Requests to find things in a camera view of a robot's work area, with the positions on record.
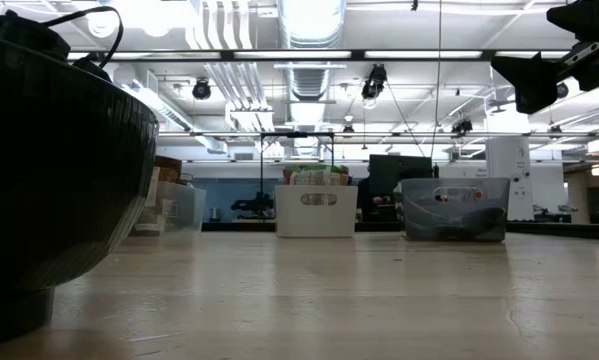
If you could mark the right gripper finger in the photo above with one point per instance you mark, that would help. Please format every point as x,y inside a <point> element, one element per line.
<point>586,20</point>
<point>531,82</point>

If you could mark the brown food packet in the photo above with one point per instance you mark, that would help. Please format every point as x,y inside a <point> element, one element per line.
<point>168,169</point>

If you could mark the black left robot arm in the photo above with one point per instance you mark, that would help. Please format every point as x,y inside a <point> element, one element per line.
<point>29,35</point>

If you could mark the black background robot arm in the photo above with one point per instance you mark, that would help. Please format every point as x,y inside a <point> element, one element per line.
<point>254,205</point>

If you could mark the white pillar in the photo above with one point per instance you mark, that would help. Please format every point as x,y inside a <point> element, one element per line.
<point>509,160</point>

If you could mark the black monitor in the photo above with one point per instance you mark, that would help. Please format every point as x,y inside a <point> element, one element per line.
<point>404,167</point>

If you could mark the grey plastic bin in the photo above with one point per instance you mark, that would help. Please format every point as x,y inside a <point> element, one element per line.
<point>454,220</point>

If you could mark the person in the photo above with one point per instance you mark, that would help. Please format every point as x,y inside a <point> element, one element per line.
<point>374,200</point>

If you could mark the white plastic bin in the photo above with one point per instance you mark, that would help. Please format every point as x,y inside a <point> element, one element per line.
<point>299,220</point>

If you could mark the clear plastic bin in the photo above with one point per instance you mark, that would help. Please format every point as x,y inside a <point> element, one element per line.
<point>179,210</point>

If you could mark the red and black bowl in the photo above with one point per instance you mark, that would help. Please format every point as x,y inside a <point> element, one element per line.
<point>54,175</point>

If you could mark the black overhead camera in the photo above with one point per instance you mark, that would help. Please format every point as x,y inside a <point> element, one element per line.
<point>201,89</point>
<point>461,126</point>
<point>562,90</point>
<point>374,82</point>

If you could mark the black table frame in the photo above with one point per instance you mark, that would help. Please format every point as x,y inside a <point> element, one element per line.
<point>579,230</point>

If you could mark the black overhead frame bar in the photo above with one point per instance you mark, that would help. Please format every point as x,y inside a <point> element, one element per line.
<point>299,55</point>

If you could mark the black background frame rig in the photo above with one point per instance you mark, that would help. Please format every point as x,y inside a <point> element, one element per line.
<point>296,134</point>

